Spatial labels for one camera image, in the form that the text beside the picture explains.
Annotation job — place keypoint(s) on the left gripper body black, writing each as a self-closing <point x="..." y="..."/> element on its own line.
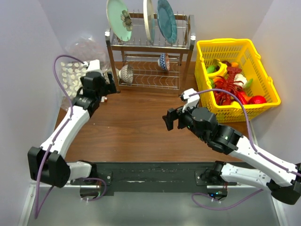
<point x="104" y="89"/>

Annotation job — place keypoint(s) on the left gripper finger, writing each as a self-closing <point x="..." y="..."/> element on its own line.
<point x="111" y="80"/>
<point x="112" y="88"/>

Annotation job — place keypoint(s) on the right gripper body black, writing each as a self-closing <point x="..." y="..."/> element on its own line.
<point x="185" y="119"/>

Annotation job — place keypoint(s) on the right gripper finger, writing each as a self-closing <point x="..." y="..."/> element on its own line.
<point x="172" y="114"/>
<point x="169" y="121"/>

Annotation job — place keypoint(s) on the red toy lobster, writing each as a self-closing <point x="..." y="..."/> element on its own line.
<point x="228" y="85"/>

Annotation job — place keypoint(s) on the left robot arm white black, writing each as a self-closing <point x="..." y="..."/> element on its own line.
<point x="47" y="163"/>

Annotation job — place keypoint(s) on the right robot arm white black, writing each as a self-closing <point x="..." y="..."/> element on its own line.
<point x="267" y="172"/>

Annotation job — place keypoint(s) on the polka dot bag stack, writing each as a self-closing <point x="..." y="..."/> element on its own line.
<point x="71" y="74"/>

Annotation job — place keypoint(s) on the crumpled clear plastic bag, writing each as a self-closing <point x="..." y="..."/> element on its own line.
<point x="86" y="48"/>

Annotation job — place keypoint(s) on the patterned grey bowl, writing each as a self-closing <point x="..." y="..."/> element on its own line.
<point x="126" y="74"/>

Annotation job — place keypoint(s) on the metal dish rack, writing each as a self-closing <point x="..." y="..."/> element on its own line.
<point x="143" y="56"/>

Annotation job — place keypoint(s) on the blue patterned bowl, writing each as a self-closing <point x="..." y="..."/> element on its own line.
<point x="163" y="62"/>

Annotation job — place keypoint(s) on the green toy cucumber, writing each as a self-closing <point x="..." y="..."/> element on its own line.
<point x="211" y="69"/>

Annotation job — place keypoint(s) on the yellow toy banana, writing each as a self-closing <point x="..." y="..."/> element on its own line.
<point x="221" y="69"/>

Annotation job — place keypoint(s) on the mint green flower plate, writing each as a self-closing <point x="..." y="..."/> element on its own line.
<point x="119" y="19"/>

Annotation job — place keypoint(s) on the white toy cauliflower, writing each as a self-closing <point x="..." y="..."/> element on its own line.
<point x="240" y="80"/>

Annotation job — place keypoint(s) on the green toy vegetable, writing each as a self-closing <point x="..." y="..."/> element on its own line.
<point x="248" y="84"/>

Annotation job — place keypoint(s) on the red toy apple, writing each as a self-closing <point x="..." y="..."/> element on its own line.
<point x="257" y="100"/>

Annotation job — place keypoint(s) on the cream rimmed plate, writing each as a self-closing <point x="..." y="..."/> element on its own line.
<point x="149" y="20"/>

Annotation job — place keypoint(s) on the dark teal plate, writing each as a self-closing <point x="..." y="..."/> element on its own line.
<point x="166" y="21"/>

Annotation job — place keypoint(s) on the yellow plastic basket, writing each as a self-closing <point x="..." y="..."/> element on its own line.
<point x="233" y="65"/>

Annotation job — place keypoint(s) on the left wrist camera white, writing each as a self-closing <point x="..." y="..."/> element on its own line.
<point x="92" y="66"/>

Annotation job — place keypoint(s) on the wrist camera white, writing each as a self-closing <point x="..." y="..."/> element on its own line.
<point x="190" y="98"/>
<point x="92" y="66"/>

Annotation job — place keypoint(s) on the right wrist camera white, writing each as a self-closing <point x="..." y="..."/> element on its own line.
<point x="190" y="98"/>

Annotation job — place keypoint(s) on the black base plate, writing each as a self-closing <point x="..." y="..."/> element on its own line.
<point x="154" y="177"/>

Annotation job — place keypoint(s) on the aluminium rail frame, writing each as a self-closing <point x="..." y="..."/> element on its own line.
<point x="60" y="206"/>

